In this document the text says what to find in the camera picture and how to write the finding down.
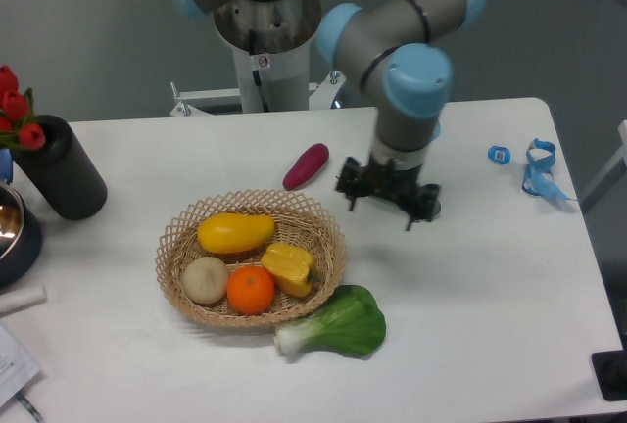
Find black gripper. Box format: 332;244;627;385
335;156;440;231

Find yellow bell pepper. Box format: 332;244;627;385
261;242;317;298

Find green bok choy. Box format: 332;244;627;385
274;285;387;358

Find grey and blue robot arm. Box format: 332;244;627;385
172;0;486;223

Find woven wicker basket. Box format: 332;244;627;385
156;189;347;329

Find dark green cucumber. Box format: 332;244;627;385
335;177;441;222

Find blue curved tape strip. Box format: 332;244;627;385
431;121;441;141

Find purple sweet potato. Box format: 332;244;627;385
282;143;329;191

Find crumpled blue tape strip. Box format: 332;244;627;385
521;138;576;202

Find orange fruit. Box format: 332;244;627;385
226;265;275;315

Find yellow mango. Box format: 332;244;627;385
197;212;275;254

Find beige steamed bun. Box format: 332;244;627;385
180;257;229;305

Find black device at edge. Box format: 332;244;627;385
591;350;626;401

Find black cylindrical vase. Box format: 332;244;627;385
10;115;108;220

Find dark metal bowl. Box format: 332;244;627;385
1;182;43;288

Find red tulip bouquet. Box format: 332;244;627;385
0;65;46;151

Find white paper roll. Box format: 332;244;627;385
0;285;47;315

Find white printed paper sheet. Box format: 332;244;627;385
0;325;41;405

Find patterned pen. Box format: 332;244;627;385
15;392;44;423

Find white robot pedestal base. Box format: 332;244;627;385
170;0;346;117

